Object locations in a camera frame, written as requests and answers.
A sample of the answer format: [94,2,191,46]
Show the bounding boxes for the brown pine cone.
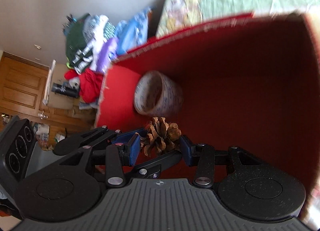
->
[140,117,182,157]

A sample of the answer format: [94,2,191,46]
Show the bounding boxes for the packing tape roll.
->
[133,70,183,117]

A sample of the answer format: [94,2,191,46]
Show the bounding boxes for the black cylinder bottle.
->
[51,83,79,98]

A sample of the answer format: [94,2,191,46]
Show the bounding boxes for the cardboard boxes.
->
[39,63,98,131]

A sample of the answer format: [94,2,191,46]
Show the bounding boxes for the large red cardboard box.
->
[94,11,320,221]

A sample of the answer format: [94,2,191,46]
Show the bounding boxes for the pile of clothes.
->
[63,8,152,104]

